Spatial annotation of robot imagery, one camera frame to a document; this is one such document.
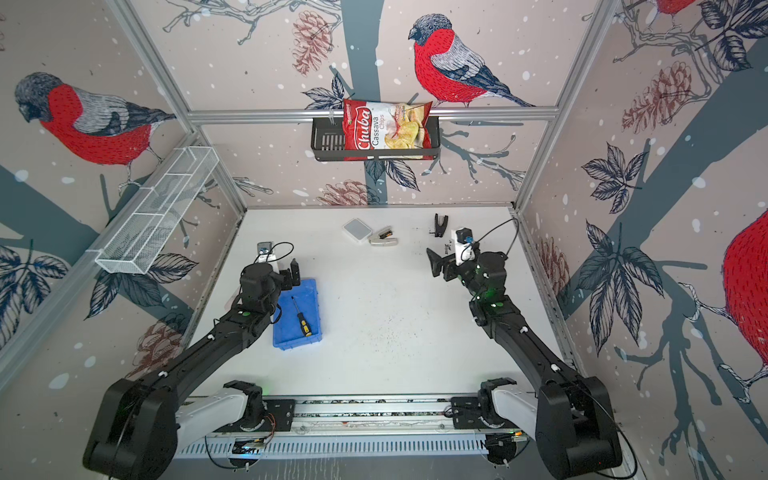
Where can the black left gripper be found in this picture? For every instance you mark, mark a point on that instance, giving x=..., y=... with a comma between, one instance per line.
x=287, y=282

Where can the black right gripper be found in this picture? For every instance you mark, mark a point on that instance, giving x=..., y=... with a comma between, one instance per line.
x=439, y=265

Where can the black yellow screwdriver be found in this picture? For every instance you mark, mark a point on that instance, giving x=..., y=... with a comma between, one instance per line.
x=304, y=324

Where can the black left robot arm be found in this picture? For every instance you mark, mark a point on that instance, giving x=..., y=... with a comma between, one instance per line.
x=141, y=424

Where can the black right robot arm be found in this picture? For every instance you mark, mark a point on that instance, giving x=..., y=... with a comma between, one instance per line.
x=569, y=415

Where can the blue plastic bin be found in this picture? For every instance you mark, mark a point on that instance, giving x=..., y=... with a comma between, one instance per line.
x=287, y=333

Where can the black staple remover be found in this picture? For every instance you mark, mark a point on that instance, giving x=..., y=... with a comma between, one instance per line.
x=440, y=225

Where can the small beige stapler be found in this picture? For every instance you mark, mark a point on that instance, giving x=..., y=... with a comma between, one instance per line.
x=383, y=238

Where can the grey square box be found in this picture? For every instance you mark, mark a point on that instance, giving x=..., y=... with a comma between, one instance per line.
x=358, y=230

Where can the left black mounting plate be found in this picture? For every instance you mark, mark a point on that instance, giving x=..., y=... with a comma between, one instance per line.
x=282, y=414

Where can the black mounting plate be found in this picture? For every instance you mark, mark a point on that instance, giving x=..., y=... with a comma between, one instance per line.
x=465, y=413
x=282, y=414

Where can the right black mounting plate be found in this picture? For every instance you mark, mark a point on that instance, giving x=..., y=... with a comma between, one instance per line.
x=465, y=413

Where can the red cassava chips bag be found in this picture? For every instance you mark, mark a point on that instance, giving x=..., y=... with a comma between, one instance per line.
x=385, y=126

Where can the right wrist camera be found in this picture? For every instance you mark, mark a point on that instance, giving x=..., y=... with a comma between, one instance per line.
x=463, y=239

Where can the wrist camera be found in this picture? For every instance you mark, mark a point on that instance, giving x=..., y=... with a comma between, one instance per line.
x=463, y=239
x=266, y=253

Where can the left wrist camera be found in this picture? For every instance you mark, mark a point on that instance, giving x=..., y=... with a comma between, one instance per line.
x=266, y=253

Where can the black wire wall basket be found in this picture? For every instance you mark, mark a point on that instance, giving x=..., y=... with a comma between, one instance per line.
x=328, y=144

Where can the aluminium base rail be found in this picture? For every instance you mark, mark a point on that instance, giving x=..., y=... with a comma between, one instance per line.
x=354, y=415

